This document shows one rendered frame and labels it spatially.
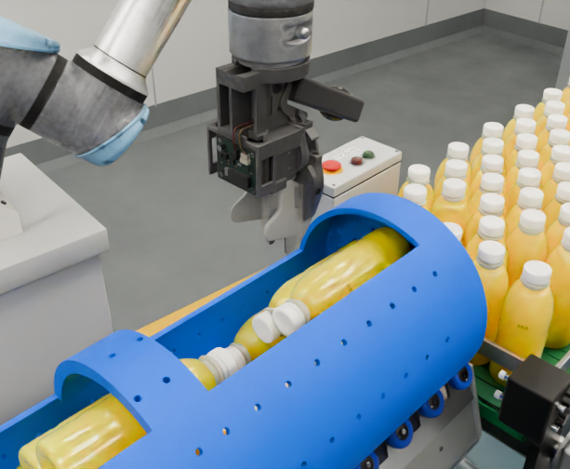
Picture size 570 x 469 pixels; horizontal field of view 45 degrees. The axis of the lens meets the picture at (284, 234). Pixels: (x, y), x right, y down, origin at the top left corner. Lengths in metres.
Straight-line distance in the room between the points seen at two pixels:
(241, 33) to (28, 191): 0.64
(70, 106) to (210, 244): 2.07
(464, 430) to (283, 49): 0.71
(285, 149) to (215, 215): 2.60
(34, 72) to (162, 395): 0.52
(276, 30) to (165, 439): 0.37
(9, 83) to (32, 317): 0.33
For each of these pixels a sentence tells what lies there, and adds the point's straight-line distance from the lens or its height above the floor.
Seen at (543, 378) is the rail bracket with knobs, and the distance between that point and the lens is 1.05.
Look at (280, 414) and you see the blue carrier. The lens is 0.70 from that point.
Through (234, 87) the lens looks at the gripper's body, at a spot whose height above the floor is 1.48.
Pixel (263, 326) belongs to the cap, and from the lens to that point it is 0.89.
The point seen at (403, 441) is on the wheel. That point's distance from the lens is 0.98.
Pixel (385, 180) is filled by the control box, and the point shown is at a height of 1.05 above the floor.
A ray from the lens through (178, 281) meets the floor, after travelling 2.83.
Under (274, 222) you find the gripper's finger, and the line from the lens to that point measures 0.68.
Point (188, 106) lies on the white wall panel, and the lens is 4.15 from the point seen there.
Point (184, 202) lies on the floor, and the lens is 3.35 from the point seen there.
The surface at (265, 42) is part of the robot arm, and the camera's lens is 0.60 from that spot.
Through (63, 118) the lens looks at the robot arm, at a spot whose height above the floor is 1.31.
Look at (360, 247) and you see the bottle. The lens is 0.89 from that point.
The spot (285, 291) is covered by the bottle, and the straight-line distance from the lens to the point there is 0.90.
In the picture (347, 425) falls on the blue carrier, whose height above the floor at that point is 1.13.
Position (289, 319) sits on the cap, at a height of 1.17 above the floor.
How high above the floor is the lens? 1.70
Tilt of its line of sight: 34 degrees down
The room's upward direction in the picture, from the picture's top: straight up
